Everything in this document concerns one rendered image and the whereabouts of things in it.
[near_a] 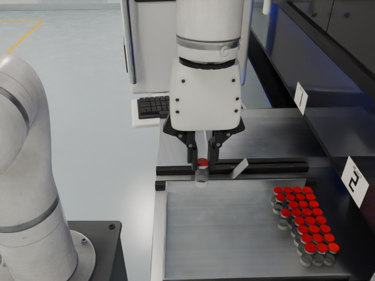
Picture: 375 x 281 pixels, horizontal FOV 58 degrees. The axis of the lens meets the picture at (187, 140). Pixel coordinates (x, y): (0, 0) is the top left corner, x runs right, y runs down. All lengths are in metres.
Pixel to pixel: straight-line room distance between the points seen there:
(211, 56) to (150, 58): 0.96
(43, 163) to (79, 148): 1.99
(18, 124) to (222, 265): 0.45
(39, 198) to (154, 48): 0.91
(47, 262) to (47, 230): 0.07
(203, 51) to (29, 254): 0.44
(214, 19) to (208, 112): 0.13
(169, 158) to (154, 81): 0.54
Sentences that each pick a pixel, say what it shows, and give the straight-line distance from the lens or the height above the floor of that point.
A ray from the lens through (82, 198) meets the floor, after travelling 2.17.
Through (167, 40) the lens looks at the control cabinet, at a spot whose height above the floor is 1.02.
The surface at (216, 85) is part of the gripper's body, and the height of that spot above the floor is 1.27.
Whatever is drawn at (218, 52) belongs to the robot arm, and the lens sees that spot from 0.43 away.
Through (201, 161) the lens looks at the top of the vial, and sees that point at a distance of 0.54.
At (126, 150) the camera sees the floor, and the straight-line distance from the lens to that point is 2.48.
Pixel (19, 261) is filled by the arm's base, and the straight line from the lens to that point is 0.67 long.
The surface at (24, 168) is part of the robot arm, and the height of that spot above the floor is 1.13.
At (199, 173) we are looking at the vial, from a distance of 0.54.
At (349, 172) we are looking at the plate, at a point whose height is 1.02.
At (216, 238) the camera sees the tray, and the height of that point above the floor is 0.88.
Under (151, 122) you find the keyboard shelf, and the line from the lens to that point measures 1.25.
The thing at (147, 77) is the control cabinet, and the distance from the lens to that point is 1.41.
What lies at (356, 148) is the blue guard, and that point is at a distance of 0.73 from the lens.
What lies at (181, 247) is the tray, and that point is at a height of 0.88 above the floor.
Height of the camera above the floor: 1.47
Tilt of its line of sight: 35 degrees down
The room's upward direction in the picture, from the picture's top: straight up
